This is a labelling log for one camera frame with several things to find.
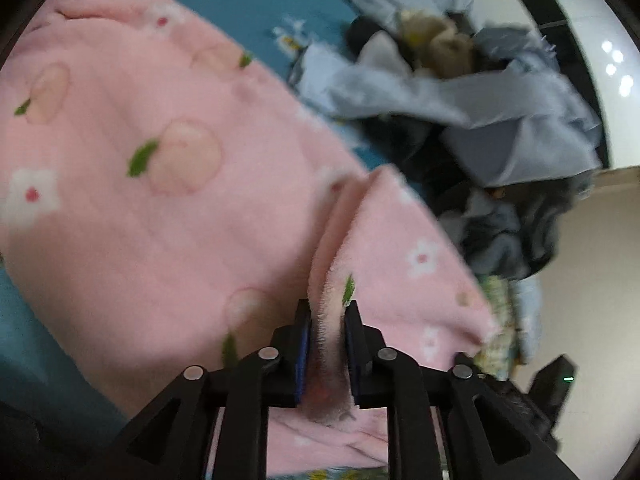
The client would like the pink fleece peach-print garment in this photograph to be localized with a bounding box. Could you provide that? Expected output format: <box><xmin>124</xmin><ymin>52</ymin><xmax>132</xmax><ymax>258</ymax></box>
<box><xmin>1</xmin><ymin>0</ymin><xmax>497</xmax><ymax>476</ymax></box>

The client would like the dark clothes pile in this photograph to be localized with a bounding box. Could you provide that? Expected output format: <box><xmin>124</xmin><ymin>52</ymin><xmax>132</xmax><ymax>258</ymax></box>
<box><xmin>345</xmin><ymin>16</ymin><xmax>597</xmax><ymax>280</ymax></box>

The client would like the white black wardrobe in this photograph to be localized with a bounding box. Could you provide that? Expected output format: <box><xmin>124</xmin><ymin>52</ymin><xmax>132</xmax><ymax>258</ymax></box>
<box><xmin>487</xmin><ymin>0</ymin><xmax>640</xmax><ymax>172</ymax></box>

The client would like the beige plush toy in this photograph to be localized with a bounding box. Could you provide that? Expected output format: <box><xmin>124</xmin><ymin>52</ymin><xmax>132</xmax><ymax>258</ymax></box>
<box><xmin>398</xmin><ymin>10</ymin><xmax>474</xmax><ymax>79</ymax></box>

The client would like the teal floral bed blanket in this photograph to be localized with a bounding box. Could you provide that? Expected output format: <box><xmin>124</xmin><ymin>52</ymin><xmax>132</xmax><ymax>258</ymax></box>
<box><xmin>1</xmin><ymin>0</ymin><xmax>359</xmax><ymax>450</ymax></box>

